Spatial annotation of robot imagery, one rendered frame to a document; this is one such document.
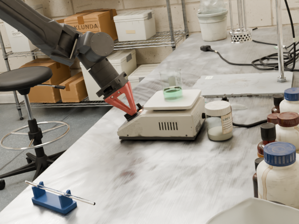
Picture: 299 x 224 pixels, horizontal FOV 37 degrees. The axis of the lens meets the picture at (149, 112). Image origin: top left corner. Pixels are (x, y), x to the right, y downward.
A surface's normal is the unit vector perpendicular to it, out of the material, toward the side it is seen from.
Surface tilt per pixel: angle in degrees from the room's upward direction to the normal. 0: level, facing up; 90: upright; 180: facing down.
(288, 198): 90
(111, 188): 0
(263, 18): 90
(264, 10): 90
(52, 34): 88
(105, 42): 67
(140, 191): 0
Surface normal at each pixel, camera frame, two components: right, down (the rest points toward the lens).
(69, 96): -0.37, 0.36
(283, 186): -0.13, 0.37
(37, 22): 0.82, 0.05
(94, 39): 0.40, -0.15
